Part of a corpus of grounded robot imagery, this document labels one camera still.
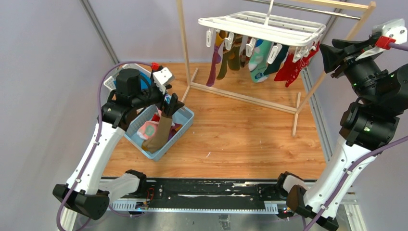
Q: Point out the white clip sock hanger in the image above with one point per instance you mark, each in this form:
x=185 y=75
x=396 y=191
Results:
x=302 y=34

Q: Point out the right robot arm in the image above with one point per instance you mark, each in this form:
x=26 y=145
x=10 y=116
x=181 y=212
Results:
x=367 y=126

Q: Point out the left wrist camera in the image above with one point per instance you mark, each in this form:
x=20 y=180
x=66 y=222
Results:
x=162 y=78

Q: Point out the light blue plastic basket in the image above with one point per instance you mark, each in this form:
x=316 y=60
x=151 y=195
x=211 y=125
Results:
x=183 y=116

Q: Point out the pink patterned sock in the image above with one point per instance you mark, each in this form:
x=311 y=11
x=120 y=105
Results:
x=148 y=129

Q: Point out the olive striped sock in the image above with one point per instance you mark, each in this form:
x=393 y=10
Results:
x=230 y=58

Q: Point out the blue cloth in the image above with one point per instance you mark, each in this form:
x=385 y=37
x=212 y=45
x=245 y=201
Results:
x=144 y=81

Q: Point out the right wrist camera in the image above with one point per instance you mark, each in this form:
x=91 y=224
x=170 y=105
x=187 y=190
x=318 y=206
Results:
x=391 y=32

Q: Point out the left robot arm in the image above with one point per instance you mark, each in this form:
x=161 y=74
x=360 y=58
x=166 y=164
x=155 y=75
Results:
x=83 y=192

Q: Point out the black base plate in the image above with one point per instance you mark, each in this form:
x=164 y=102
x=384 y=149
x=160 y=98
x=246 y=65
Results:
x=247 y=196

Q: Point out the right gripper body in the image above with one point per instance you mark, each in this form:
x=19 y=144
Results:
x=364 y=72

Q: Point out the dark green sock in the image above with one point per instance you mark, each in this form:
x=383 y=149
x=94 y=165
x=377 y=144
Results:
x=275 y=66

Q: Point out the wooden drying rack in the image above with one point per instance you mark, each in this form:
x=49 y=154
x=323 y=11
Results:
x=366 y=11

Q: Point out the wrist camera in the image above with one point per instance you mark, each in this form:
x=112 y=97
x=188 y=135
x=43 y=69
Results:
x=391 y=32
x=162 y=78

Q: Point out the teal and white sock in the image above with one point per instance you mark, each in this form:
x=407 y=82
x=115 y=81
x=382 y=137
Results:
x=258 y=61

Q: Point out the maroon striped sock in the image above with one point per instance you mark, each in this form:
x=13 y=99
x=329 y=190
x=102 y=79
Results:
x=216 y=58

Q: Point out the red and cream sock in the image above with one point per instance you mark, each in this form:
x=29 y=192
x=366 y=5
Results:
x=155 y=118

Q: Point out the red patterned sock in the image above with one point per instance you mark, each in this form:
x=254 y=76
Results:
x=300 y=65

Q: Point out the purple striped sock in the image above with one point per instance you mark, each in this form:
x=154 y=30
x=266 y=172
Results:
x=173 y=130

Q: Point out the argyle patterned sock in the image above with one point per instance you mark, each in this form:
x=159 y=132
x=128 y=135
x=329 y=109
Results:
x=243 y=58

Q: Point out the white plastic basket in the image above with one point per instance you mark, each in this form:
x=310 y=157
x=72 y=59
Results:
x=110 y=82

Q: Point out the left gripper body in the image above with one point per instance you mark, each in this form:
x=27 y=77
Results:
x=155 y=96

